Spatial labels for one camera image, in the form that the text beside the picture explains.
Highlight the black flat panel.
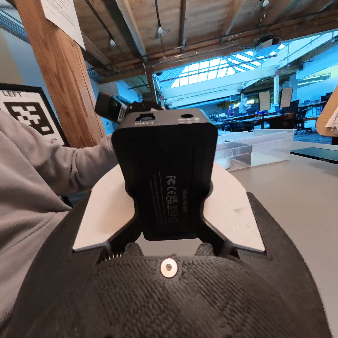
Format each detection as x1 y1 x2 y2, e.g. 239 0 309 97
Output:
290 147 338 164

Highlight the long brown work table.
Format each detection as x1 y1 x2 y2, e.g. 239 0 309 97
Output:
222 112 296 131

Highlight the black office chair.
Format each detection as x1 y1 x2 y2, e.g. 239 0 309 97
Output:
294 99 315 135

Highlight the wooden post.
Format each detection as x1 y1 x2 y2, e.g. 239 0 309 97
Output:
14 0 106 148

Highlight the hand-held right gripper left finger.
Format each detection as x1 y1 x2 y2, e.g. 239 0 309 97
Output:
72 164 144 252

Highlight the white desk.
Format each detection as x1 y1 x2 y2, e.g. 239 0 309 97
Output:
215 129 338 338

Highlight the person's left forearm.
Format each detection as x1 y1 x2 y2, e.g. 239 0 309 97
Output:
34 134 119 197

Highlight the person's grey hoodie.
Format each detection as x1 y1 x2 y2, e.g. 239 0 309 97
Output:
0 109 93 325

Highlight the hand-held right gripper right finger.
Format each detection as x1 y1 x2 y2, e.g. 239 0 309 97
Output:
199 162 266 255

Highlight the black USB hub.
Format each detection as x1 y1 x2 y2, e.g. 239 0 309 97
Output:
111 108 218 241

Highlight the tan board on stand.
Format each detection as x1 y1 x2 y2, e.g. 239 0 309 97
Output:
259 91 271 111
279 88 293 108

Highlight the clear plastic bin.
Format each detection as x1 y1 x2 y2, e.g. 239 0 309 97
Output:
215 129 296 171

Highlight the ceiling projector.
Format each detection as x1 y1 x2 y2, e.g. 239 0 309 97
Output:
255 34 281 53

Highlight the white paper sheet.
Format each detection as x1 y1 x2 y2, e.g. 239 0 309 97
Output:
40 0 86 50

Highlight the wooden instruction board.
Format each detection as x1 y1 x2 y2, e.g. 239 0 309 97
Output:
315 86 338 145

